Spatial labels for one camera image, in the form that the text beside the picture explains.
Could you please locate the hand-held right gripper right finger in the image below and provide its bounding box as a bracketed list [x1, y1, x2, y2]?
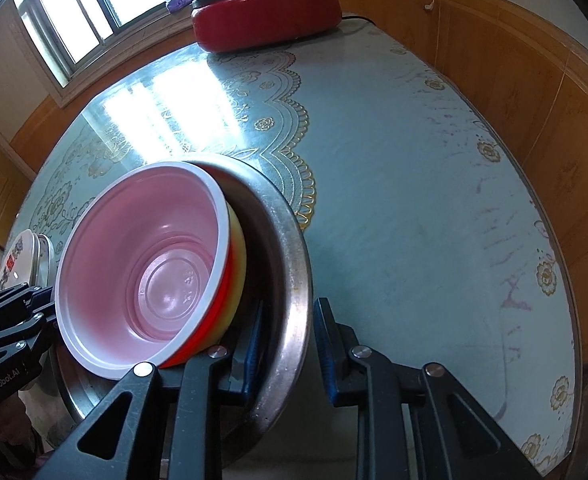
[313, 297, 541, 480]

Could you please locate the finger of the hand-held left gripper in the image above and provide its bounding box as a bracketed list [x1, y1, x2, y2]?
[0, 311, 60, 367]
[0, 282, 55, 322]

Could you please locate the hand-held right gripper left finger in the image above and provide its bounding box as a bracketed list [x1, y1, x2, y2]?
[34, 300, 267, 480]

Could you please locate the small white floral plate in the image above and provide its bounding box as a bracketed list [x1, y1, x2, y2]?
[0, 229, 38, 292]

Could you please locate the large white floral plate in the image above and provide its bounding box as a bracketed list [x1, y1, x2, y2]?
[32, 233, 55, 287]

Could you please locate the stainless steel bowl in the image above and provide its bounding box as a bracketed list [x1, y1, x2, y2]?
[48, 157, 315, 454]

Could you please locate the yellow plastic bowl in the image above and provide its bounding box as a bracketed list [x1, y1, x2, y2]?
[221, 199, 249, 350]

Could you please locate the red plastic bowl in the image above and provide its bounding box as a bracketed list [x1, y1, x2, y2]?
[54, 161, 237, 380]

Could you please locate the person's dark clothing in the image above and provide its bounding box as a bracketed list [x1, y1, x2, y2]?
[0, 400, 52, 480]

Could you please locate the green floral tablecloth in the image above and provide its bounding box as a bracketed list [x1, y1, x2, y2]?
[4, 12, 583, 476]

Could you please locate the red electric cooking pot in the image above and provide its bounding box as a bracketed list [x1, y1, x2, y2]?
[191, 0, 343, 53]

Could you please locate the window with metal frame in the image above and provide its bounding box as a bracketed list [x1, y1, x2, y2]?
[11, 0, 221, 109]

